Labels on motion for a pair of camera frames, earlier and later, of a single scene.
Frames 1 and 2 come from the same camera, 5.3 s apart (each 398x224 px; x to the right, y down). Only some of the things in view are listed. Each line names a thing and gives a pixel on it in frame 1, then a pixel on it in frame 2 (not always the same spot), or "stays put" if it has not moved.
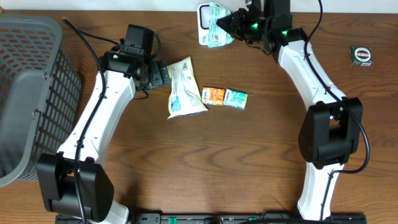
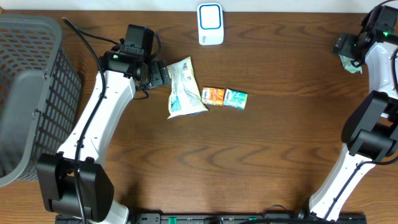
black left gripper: (157, 73) stays put
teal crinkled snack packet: (217, 35) -> (348, 65)
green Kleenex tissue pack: (236, 99) stays put
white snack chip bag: (185, 96) stays put
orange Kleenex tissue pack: (212, 96) stays put
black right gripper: (232, 26) -> (347, 45)
